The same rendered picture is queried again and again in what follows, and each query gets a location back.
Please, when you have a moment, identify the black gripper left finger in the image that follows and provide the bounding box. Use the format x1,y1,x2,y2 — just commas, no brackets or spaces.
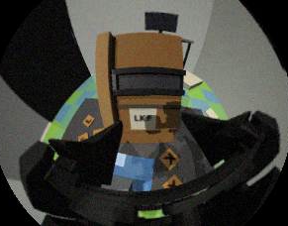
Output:
48,121,124,185

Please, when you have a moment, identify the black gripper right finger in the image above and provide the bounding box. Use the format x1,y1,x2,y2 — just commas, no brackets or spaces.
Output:
182,110,251,166

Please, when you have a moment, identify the white paper ticket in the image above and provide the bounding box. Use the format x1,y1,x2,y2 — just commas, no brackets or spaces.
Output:
129,108,158,130

